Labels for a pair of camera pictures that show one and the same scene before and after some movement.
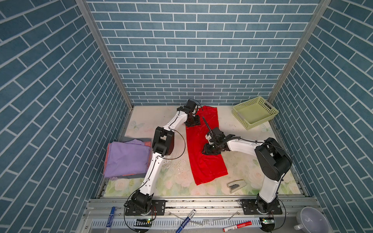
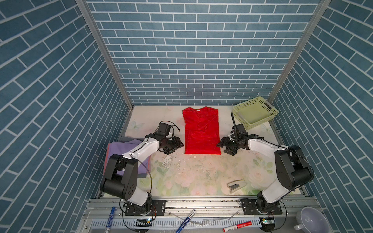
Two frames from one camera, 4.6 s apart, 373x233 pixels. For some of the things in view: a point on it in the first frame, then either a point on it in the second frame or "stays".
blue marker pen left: [110, 221] stays
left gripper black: [197, 121] → [177, 143]
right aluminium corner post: [318, 11] stays
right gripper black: [206, 151] → [224, 141]
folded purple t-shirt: [128, 158] stays
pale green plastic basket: [252, 112] stays
